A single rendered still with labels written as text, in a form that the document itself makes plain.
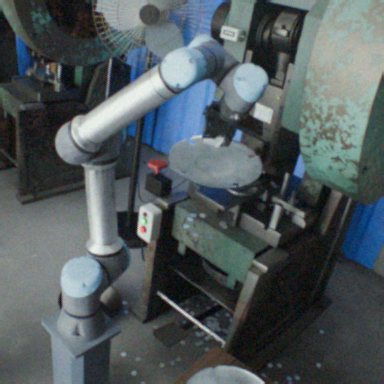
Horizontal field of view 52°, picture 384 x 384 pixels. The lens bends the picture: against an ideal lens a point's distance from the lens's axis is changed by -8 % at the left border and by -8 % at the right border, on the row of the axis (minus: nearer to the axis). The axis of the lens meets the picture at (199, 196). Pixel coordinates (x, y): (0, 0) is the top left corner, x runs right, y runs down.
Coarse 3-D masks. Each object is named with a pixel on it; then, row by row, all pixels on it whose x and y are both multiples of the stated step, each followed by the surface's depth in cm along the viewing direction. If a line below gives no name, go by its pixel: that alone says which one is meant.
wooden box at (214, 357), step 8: (208, 352) 138; (216, 352) 139; (224, 352) 139; (200, 360) 134; (208, 360) 135; (216, 360) 135; (224, 360) 136; (232, 360) 136; (192, 368) 131; (200, 368) 131; (240, 368) 134; (248, 368) 134; (184, 376) 127; (192, 376) 128
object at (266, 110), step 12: (276, 84) 143; (264, 96) 143; (276, 96) 140; (252, 108) 148; (264, 108) 144; (276, 108) 141; (264, 120) 146; (264, 132) 147; (252, 144) 149; (264, 144) 145; (288, 144) 153; (252, 156) 150; (264, 156) 149; (276, 156) 150
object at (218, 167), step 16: (176, 144) 124; (208, 144) 121; (240, 144) 119; (176, 160) 132; (192, 160) 130; (208, 160) 130; (224, 160) 129; (240, 160) 126; (256, 160) 125; (192, 176) 139; (208, 176) 138; (224, 176) 136; (240, 176) 135; (256, 176) 133
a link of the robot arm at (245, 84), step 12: (240, 72) 86; (252, 72) 86; (264, 72) 87; (228, 84) 89; (240, 84) 86; (252, 84) 86; (264, 84) 86; (228, 96) 92; (240, 96) 88; (252, 96) 87; (228, 108) 95; (240, 108) 93
